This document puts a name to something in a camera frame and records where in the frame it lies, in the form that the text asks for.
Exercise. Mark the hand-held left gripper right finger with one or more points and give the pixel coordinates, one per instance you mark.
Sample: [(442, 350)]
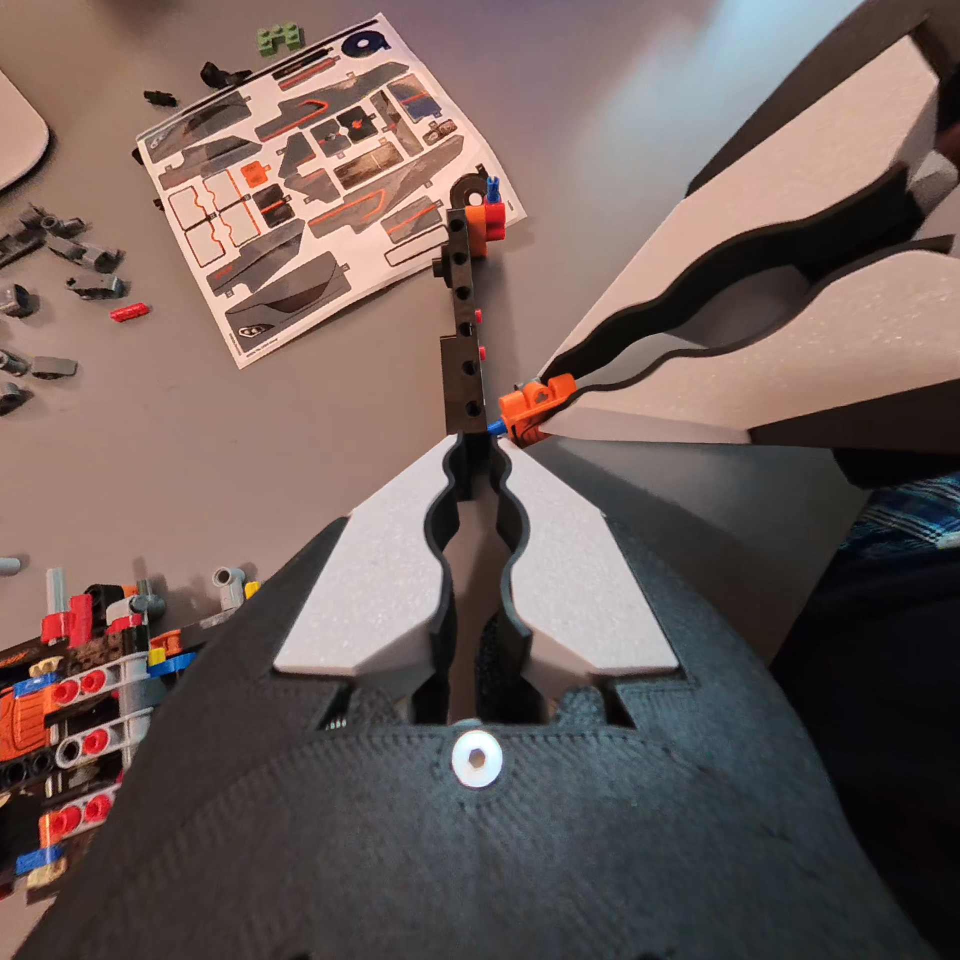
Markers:
[(592, 600)]

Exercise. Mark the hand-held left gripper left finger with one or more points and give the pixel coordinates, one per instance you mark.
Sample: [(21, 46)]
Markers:
[(367, 592)]

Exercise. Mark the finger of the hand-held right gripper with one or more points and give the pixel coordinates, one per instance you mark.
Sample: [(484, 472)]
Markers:
[(825, 352), (787, 165)]

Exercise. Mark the small orange lego assembly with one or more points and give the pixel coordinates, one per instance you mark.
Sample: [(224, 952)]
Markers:
[(525, 409)]

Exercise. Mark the black lego beam assembly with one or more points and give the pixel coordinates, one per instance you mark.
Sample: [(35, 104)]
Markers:
[(465, 330)]

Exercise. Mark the multicoloured lego car chassis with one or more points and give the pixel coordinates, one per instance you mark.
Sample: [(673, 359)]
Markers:
[(75, 712)]

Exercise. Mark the small grey lego connector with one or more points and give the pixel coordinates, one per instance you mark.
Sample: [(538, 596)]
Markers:
[(9, 566)]

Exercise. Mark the small red lego pin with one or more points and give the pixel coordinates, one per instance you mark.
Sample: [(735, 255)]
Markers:
[(130, 312)]

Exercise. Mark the lego sticker sheet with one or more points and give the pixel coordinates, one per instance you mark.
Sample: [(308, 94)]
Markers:
[(300, 187)]

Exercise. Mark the pile of grey lego pieces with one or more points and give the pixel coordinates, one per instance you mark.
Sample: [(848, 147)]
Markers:
[(82, 255)]

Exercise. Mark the green lego brick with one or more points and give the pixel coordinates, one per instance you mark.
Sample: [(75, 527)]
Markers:
[(279, 39)]

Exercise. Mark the small black lego pin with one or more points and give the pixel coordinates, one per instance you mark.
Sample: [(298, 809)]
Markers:
[(160, 98)]

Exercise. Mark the black angled lego piece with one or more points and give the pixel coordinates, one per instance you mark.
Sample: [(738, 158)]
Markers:
[(221, 75)]

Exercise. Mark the person's navy trousers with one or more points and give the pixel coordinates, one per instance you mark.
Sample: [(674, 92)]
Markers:
[(877, 750)]

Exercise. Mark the light grey rounded pad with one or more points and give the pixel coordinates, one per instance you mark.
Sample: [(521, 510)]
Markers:
[(19, 135)]

